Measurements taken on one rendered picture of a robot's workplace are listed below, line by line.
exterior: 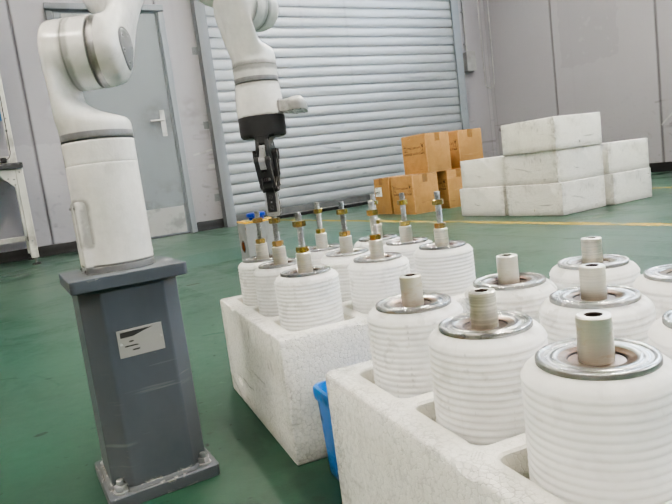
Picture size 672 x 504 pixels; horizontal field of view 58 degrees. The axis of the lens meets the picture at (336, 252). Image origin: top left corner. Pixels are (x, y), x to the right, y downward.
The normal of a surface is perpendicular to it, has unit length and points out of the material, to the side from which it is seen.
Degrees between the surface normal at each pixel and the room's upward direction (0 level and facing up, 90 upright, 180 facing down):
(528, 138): 90
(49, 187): 90
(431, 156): 90
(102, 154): 90
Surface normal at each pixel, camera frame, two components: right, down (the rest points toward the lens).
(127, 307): 0.52, 0.04
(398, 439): -0.92, 0.17
